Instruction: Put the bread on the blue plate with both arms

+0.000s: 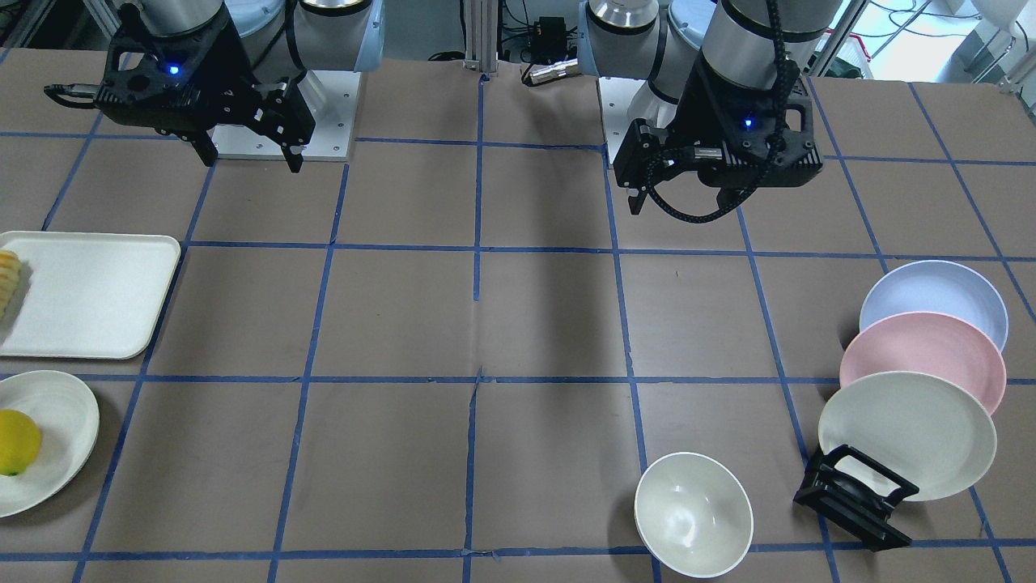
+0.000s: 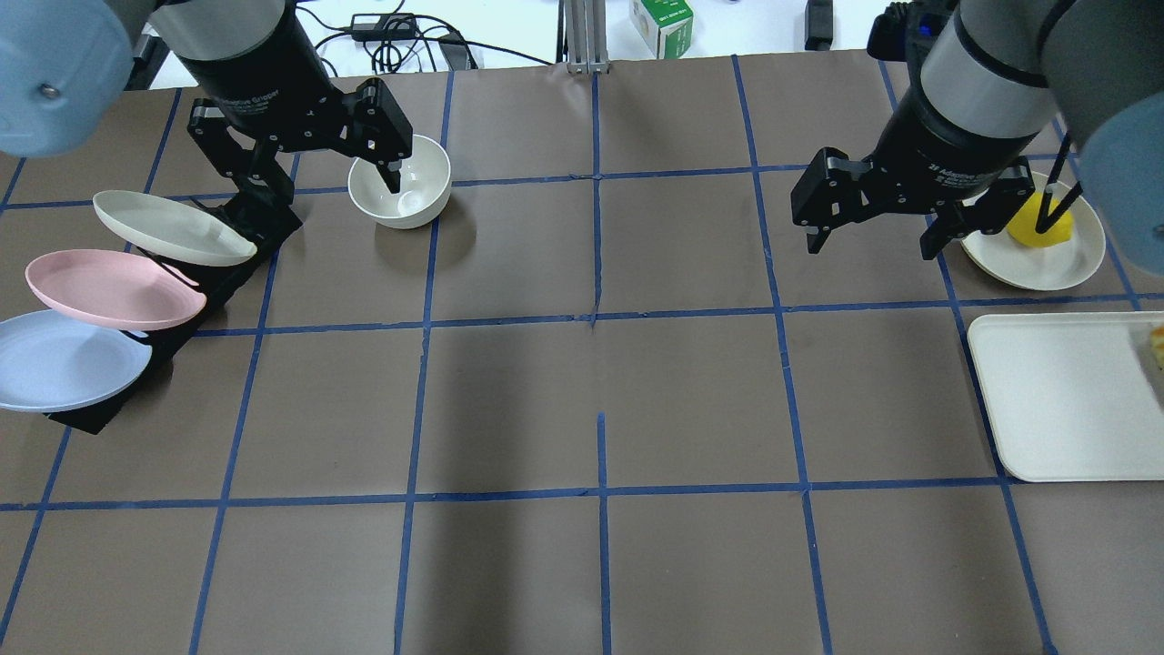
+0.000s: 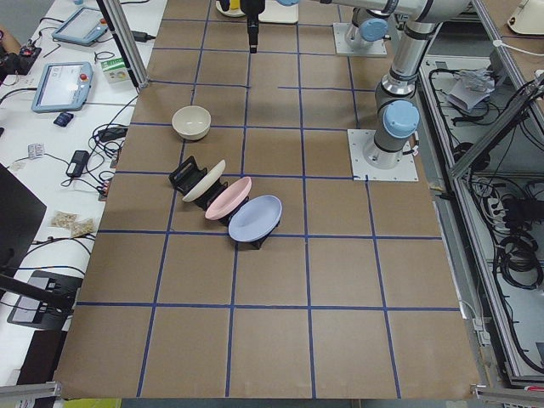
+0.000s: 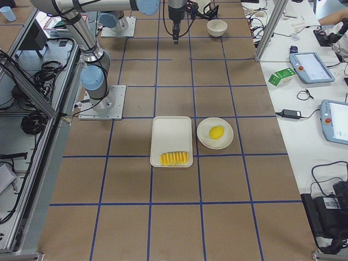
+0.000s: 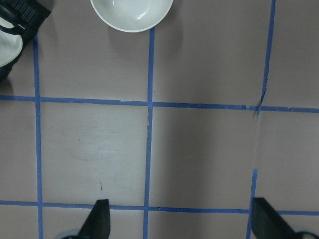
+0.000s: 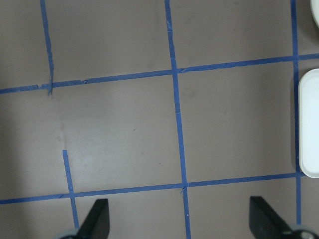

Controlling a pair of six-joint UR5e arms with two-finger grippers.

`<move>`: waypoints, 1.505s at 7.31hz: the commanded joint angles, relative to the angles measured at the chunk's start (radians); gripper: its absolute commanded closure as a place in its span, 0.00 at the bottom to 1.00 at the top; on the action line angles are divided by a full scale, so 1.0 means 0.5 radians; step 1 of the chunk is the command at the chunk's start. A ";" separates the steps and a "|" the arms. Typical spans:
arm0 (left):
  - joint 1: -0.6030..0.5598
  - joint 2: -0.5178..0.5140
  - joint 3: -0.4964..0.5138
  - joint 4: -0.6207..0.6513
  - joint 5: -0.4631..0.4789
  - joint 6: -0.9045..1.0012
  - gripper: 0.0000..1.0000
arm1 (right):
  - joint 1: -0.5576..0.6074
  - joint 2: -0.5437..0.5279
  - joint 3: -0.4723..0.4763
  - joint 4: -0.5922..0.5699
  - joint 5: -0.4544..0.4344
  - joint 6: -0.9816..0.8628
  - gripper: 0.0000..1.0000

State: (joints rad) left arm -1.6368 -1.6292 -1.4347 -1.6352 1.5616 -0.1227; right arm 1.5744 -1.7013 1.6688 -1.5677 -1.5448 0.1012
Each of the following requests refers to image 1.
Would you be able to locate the black corrugated cable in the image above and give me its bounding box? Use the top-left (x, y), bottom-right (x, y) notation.
top-left (648, 0), bottom-right (802, 224)

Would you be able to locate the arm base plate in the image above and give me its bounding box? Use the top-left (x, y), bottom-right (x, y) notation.
top-left (212, 70), bottom-right (365, 163)
top-left (598, 77), bottom-right (677, 167)

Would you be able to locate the yellow lemon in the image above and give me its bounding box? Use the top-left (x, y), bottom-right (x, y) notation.
top-left (1, 409), bottom-right (42, 477)

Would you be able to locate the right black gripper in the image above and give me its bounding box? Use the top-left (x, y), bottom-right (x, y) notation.
top-left (44, 4), bottom-right (316, 174)

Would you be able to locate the blue plate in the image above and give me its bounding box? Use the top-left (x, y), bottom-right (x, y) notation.
top-left (858, 261), bottom-right (1009, 351)

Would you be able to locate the black dish rack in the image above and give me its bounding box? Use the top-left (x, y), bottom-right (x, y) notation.
top-left (792, 445), bottom-right (920, 552)

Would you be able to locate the white round plate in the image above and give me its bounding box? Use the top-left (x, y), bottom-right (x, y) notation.
top-left (1, 370), bottom-right (100, 517)

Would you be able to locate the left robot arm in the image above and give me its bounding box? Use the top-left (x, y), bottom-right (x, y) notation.
top-left (577, 1), bottom-right (839, 223)

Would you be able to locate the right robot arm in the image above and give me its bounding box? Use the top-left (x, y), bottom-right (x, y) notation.
top-left (44, 1), bottom-right (384, 173)

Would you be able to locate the cream bowl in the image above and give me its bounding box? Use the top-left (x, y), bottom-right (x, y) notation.
top-left (634, 453), bottom-right (755, 579)

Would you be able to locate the cream plate in rack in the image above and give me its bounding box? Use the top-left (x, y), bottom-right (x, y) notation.
top-left (817, 370), bottom-right (998, 502)

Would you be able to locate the pink plate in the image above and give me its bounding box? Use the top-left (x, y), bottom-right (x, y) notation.
top-left (839, 313), bottom-right (1007, 414)

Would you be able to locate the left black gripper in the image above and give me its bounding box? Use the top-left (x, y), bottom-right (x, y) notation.
top-left (612, 58), bottom-right (824, 215)

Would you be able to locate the white rectangular tray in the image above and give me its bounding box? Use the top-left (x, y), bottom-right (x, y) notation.
top-left (1, 230), bottom-right (181, 360)

